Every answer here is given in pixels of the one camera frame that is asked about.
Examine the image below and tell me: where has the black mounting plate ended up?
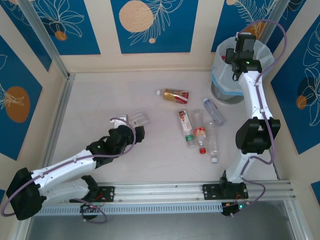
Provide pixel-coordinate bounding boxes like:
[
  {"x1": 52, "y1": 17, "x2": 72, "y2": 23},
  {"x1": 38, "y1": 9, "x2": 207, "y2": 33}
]
[
  {"x1": 201, "y1": 183, "x2": 250, "y2": 201},
  {"x1": 69, "y1": 186, "x2": 116, "y2": 204}
]

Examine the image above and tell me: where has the aluminium side rail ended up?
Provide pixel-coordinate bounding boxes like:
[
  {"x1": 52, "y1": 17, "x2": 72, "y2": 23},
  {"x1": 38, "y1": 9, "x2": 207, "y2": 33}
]
[
  {"x1": 11, "y1": 73, "x2": 76, "y2": 240},
  {"x1": 271, "y1": 154, "x2": 305, "y2": 240}
]

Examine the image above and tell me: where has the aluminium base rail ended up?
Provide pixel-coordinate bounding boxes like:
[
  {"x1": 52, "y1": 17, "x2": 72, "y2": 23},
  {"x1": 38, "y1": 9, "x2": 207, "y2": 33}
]
[{"x1": 98, "y1": 180, "x2": 293, "y2": 202}]

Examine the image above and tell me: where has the clear bottle barcode label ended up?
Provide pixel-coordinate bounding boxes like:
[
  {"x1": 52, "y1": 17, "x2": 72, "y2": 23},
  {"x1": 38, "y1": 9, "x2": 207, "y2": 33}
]
[{"x1": 127, "y1": 112, "x2": 152, "y2": 129}]

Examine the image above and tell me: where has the red white labelled bottle green cap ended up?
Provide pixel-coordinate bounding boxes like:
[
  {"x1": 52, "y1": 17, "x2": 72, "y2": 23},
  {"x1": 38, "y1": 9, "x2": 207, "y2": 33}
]
[{"x1": 177, "y1": 110, "x2": 197, "y2": 149}]

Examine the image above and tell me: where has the gold and red labelled bottle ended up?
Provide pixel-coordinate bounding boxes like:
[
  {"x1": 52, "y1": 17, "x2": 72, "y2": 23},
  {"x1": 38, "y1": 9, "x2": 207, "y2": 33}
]
[{"x1": 156, "y1": 88, "x2": 190, "y2": 105}]

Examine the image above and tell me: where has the blue floral wall panel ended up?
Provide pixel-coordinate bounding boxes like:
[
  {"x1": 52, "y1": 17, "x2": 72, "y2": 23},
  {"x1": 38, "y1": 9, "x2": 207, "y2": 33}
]
[
  {"x1": 0, "y1": 0, "x2": 53, "y2": 73},
  {"x1": 211, "y1": 0, "x2": 275, "y2": 53},
  {"x1": 0, "y1": 34, "x2": 43, "y2": 161},
  {"x1": 110, "y1": 0, "x2": 199, "y2": 54},
  {"x1": 32, "y1": 0, "x2": 102, "y2": 56},
  {"x1": 270, "y1": 14, "x2": 320, "y2": 155}
]

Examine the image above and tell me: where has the grey metal sheet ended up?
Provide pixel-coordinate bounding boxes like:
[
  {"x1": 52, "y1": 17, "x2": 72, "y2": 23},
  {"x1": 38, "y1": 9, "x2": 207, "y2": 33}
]
[{"x1": 24, "y1": 214, "x2": 295, "y2": 240}]

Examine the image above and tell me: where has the grey metal mesh bin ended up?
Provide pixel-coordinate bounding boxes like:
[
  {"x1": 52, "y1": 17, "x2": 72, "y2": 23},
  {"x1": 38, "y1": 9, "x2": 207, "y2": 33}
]
[{"x1": 210, "y1": 37, "x2": 275, "y2": 105}]

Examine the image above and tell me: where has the clear bottle white cap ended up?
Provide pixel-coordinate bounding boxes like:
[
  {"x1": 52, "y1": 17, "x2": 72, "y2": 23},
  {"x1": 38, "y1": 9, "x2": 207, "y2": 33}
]
[{"x1": 206, "y1": 121, "x2": 220, "y2": 165}]

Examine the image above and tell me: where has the black controller board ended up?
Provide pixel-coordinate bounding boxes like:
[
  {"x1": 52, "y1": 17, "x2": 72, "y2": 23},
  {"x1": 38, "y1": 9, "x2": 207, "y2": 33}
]
[
  {"x1": 80, "y1": 203, "x2": 101, "y2": 216},
  {"x1": 221, "y1": 201, "x2": 251, "y2": 218}
]

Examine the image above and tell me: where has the clear bottle purple Ganten label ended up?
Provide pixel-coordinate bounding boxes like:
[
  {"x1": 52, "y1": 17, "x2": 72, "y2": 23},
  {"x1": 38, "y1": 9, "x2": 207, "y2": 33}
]
[{"x1": 202, "y1": 97, "x2": 227, "y2": 127}]

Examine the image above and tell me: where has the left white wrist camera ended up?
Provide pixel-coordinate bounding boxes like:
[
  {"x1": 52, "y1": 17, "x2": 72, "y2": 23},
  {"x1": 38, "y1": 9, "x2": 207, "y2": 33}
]
[{"x1": 109, "y1": 114, "x2": 130, "y2": 126}]

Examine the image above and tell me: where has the clear bottle red floral label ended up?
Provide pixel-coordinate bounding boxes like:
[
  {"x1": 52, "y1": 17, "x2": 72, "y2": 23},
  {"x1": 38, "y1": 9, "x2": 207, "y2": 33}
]
[{"x1": 191, "y1": 109, "x2": 208, "y2": 155}]

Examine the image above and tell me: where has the white slotted cable duct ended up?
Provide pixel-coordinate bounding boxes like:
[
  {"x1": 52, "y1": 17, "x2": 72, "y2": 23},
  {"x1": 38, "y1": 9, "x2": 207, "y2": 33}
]
[{"x1": 32, "y1": 202, "x2": 225, "y2": 216}]

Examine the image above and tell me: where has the aluminium frame post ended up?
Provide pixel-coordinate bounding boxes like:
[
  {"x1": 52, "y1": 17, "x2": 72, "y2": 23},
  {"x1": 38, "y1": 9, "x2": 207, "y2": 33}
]
[
  {"x1": 259, "y1": 0, "x2": 292, "y2": 48},
  {"x1": 17, "y1": 0, "x2": 76, "y2": 80}
]

